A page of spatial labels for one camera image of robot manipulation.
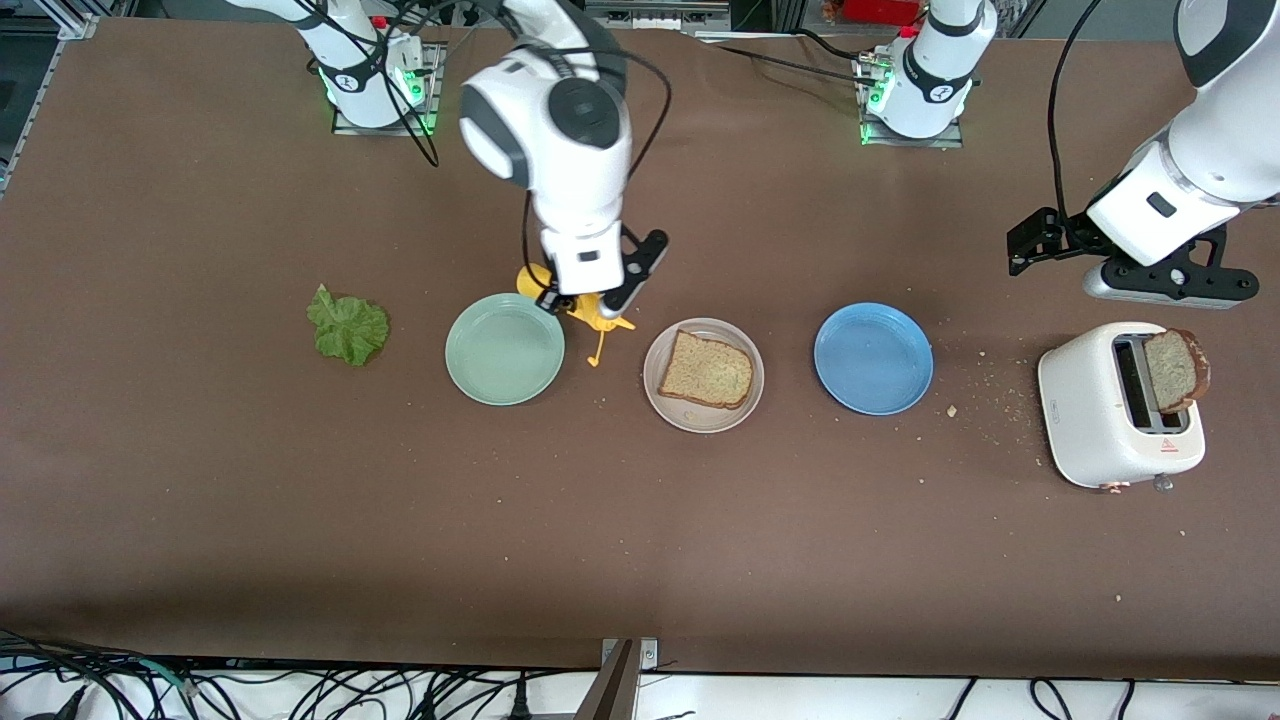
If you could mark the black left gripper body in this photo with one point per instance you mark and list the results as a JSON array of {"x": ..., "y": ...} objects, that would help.
[{"x": 1072, "y": 240}]

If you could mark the yellow mustard squeeze bottle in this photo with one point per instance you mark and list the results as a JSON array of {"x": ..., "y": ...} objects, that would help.
[{"x": 600, "y": 318}]

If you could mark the brown bread slice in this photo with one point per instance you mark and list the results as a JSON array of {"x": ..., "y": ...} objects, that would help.
[
  {"x": 1172, "y": 370},
  {"x": 705, "y": 372}
]

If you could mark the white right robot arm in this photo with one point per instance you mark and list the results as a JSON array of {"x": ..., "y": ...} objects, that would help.
[{"x": 560, "y": 130}]

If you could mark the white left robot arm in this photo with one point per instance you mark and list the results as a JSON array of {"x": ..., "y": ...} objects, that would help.
[{"x": 935, "y": 80}]

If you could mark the pale green plate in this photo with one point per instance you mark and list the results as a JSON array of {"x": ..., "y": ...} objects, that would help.
[{"x": 505, "y": 350}]

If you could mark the blue plate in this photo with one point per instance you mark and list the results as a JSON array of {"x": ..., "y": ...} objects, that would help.
[{"x": 873, "y": 358}]

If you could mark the beige plate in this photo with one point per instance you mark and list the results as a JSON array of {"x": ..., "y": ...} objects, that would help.
[{"x": 700, "y": 420}]

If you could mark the white toaster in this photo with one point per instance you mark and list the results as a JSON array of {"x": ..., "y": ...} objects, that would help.
[{"x": 1085, "y": 410}]

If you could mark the green lettuce leaf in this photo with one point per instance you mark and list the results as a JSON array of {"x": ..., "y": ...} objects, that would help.
[{"x": 345, "y": 325}]

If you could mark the red box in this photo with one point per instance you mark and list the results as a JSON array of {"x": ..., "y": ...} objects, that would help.
[{"x": 880, "y": 10}]

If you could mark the dark metal bar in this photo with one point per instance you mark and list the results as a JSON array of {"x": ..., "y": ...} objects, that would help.
[{"x": 610, "y": 695}]

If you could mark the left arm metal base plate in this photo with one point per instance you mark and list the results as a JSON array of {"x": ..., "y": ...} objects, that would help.
[{"x": 950, "y": 142}]

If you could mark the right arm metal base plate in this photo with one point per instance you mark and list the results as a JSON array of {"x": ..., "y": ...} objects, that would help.
[{"x": 385, "y": 128}]

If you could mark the small metal table bracket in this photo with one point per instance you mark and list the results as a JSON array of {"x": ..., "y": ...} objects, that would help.
[{"x": 648, "y": 655}]

